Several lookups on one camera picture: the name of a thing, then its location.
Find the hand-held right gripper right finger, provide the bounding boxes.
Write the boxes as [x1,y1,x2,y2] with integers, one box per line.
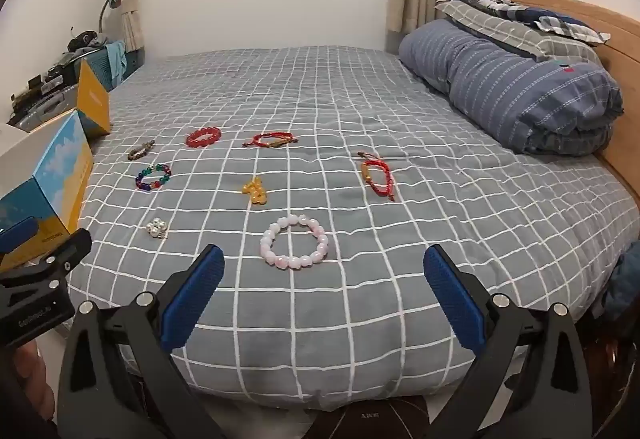
[422,243,594,439]

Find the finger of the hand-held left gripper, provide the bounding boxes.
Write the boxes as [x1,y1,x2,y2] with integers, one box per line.
[31,228,94,280]
[0,216,39,254]

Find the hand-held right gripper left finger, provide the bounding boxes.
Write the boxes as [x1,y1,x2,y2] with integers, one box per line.
[56,243,226,439]

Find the white cardboard box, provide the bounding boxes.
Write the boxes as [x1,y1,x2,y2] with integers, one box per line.
[0,59,112,272]

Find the multicoloured glass bead bracelet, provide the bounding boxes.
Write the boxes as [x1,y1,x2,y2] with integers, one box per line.
[136,162,172,192]

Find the pink bead bracelet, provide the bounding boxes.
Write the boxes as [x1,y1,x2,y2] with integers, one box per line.
[259,214,329,271]

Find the brown wooden bead bracelet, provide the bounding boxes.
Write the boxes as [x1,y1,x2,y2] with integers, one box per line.
[127,140,156,160]

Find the amber bead bracelet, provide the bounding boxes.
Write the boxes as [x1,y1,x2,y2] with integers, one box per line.
[242,177,269,206]

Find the red cord bracelet gold beads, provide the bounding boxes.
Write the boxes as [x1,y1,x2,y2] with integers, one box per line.
[357,152,397,202]

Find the red bead bracelet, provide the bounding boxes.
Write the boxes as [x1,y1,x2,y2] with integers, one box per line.
[186,127,222,148]

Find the red cord bracelet gold tube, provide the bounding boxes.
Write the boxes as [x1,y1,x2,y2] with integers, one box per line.
[242,131,297,150]

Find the person's left hand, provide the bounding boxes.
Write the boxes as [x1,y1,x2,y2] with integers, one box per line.
[0,338,56,422]

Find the grey suitcase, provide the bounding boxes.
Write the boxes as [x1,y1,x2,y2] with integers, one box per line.
[6,81,81,132]

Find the dark blue cloth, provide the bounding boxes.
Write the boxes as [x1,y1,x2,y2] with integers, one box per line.
[600,249,640,330]

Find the teal suitcase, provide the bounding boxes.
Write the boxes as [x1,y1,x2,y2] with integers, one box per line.
[75,39,147,92]

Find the teal cloth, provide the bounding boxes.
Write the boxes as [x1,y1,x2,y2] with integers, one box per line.
[104,41,129,84]

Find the grey checked bed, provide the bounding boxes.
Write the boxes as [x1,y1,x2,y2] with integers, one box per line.
[64,45,640,416]

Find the folded blue striped duvet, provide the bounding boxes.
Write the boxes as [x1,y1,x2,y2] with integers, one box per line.
[398,19,625,156]

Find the blue desk lamp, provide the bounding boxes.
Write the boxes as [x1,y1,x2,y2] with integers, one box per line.
[97,0,124,36]

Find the grey checked pillow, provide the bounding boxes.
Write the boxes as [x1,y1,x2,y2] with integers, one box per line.
[433,0,603,64]

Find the blue patterned pillow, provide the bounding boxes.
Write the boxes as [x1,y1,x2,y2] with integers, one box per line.
[436,0,612,46]

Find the wooden headboard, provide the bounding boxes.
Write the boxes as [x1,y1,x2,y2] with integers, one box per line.
[495,0,640,200]

